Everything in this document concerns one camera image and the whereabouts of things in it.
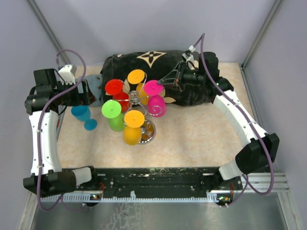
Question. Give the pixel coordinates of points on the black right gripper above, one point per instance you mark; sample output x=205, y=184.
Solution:
x=175, y=76

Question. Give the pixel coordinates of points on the orange plastic wine glass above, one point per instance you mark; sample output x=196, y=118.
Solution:
x=132, y=132
x=138, y=78

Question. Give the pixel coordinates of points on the magenta plastic wine glass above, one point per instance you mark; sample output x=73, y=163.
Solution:
x=156, y=105

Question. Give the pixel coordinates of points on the red plastic wine glass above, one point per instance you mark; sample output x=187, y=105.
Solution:
x=115, y=88

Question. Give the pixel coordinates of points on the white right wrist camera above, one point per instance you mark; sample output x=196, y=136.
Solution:
x=190, y=55

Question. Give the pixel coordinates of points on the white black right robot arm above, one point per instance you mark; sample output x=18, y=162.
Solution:
x=259, y=148

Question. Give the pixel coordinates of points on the back orange plastic wine glass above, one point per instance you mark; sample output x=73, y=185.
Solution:
x=138, y=78

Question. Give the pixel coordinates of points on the green plastic wine glass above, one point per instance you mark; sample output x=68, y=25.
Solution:
x=112, y=111

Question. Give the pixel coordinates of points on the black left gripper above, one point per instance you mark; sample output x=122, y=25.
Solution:
x=85, y=98

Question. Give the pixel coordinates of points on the light blue denim cloth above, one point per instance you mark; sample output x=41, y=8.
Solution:
x=95, y=83

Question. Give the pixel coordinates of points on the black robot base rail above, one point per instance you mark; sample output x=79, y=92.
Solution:
x=161, y=184

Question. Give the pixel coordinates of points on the black floral plush pillow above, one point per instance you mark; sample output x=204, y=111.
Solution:
x=156, y=64

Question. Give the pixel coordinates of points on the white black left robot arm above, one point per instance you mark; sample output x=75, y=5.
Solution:
x=42, y=105

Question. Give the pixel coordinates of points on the front orange plastic wine glass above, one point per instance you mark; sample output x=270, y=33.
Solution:
x=132, y=132

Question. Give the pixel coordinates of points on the blue plastic wine glass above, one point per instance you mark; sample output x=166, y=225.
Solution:
x=83, y=114

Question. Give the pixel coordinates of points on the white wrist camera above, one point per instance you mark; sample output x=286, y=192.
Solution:
x=67, y=74
x=190, y=55

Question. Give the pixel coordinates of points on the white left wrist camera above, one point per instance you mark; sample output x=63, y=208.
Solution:
x=67, y=74

